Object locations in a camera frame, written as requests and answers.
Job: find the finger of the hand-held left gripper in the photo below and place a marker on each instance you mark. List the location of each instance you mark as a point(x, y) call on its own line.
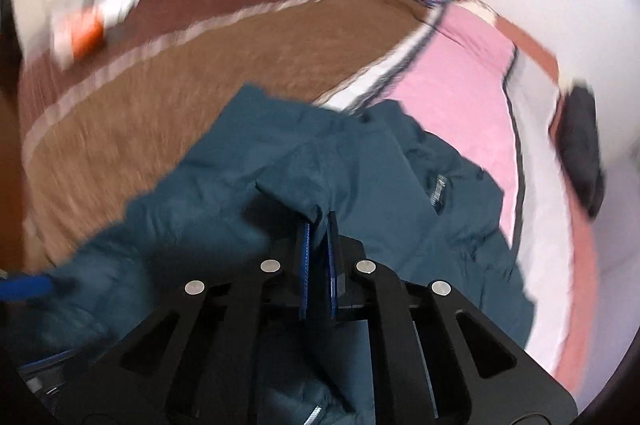
point(27, 287)

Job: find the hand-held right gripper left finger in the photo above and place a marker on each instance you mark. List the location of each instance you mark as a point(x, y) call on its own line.
point(305, 267)

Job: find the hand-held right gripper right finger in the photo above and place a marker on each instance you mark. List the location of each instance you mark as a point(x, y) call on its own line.
point(331, 267)

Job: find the teal padded jacket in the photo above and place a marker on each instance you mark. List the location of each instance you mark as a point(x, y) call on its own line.
point(225, 185)

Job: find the striped brown and pink blanket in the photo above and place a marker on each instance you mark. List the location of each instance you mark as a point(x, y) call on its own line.
point(200, 80)

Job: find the dark folded cloth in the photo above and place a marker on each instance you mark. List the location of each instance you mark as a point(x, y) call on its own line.
point(582, 150)

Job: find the white and orange object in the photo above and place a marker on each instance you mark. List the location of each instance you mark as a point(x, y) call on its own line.
point(107, 12)

